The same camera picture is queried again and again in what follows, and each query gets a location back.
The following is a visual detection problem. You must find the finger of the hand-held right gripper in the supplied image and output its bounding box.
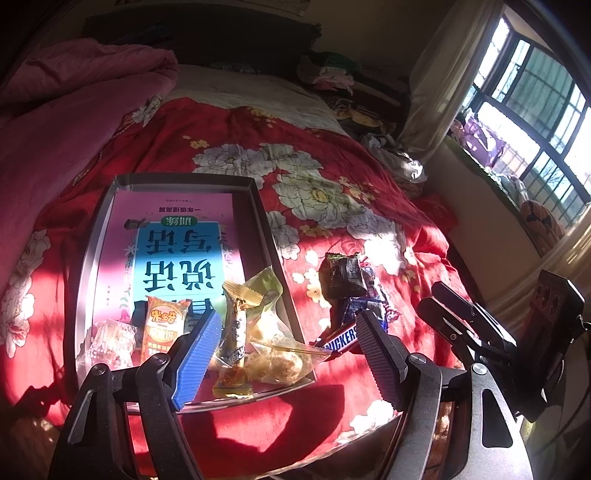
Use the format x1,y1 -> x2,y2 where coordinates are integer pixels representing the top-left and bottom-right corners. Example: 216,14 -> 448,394
431,282 -> 518,352
418,299 -> 504,365

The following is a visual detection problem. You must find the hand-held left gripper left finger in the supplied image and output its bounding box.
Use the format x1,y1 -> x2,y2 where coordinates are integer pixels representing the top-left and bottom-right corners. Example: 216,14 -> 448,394
48,309 -> 223,480

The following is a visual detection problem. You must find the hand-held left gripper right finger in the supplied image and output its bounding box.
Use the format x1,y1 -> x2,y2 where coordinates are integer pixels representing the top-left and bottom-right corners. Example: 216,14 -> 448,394
355,311 -> 532,480

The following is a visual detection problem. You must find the small orange candy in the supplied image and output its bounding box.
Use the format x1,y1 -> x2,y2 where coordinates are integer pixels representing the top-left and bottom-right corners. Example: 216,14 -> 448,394
212,364 -> 254,400

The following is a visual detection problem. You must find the dark chocolate bar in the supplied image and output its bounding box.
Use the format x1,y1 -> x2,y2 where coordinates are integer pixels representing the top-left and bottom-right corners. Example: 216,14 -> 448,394
308,325 -> 361,363

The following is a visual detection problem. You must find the orange snack packet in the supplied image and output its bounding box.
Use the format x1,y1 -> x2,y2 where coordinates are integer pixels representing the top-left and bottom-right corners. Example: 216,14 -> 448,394
139,295 -> 192,365

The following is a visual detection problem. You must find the yellow white candy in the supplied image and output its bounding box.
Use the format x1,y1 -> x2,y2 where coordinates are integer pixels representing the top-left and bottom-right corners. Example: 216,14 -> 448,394
215,279 -> 257,367

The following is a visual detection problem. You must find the blue snack packet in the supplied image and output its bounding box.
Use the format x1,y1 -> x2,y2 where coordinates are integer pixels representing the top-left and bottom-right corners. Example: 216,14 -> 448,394
346,295 -> 393,330

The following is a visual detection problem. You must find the red white snack packet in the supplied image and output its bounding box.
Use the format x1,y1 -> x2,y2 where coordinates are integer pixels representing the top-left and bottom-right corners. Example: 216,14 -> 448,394
362,261 -> 402,324

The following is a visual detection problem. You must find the clear bag of golden balls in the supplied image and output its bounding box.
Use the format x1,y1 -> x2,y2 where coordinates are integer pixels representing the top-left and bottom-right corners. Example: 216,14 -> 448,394
245,339 -> 334,385

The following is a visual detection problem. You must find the clear pale snack packet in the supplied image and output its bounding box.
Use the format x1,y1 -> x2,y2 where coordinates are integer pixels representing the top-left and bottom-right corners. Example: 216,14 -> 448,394
85,318 -> 139,370

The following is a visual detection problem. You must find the dark green-topped snack packet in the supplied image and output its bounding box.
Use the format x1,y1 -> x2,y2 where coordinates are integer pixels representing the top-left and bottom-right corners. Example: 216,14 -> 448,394
318,251 -> 370,301

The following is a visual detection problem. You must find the green white snack bag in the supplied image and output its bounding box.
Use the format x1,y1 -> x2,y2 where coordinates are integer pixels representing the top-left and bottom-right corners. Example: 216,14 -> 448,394
242,267 -> 303,352

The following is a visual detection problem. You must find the grey metal tray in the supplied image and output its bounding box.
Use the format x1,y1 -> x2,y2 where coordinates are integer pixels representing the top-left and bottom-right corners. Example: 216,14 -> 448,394
74,173 -> 319,414

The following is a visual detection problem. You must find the red fuzzy cloth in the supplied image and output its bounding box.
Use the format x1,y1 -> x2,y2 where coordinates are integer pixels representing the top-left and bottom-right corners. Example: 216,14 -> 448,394
416,194 -> 458,232

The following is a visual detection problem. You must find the pink and blue book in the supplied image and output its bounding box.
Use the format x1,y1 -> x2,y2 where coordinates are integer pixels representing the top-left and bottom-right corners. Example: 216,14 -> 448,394
95,191 -> 247,365

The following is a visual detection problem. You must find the orange patterned cushion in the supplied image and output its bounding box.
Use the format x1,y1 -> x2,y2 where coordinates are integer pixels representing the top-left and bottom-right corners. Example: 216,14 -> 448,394
519,198 -> 566,257

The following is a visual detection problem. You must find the green windowsill cloth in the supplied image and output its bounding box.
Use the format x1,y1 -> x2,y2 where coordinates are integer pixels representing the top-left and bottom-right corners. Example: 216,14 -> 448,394
448,138 -> 527,208

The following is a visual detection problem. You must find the white plastic bag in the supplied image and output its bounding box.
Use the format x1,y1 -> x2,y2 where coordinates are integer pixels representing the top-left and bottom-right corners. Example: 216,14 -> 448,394
362,134 -> 428,183

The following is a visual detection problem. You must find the purple cloth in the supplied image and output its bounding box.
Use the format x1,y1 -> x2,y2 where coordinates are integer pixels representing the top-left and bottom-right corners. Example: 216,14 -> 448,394
455,113 -> 509,169

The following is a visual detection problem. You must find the red floral blanket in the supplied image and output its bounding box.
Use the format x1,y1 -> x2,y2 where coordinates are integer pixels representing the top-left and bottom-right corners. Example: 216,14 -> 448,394
0,99 -> 462,467

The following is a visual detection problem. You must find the cream curtain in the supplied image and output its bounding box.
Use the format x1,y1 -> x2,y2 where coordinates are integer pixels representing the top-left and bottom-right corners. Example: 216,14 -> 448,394
397,0 -> 513,153

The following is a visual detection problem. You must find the barred window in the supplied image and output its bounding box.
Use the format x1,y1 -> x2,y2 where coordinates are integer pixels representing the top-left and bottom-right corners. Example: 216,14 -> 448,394
455,11 -> 591,227

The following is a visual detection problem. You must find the pile of clothes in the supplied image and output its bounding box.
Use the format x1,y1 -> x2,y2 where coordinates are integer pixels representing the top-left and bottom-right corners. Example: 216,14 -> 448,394
295,51 -> 411,134

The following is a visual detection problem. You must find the white bed sheet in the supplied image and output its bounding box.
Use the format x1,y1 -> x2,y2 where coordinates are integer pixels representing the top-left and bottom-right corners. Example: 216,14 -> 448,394
164,65 -> 352,137

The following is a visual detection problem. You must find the pink quilt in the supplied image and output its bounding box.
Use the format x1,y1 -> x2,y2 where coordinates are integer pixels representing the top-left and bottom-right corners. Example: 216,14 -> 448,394
0,39 -> 181,296

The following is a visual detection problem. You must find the dark headboard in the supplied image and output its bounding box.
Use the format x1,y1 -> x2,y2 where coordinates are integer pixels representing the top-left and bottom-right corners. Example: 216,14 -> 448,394
81,14 -> 324,61

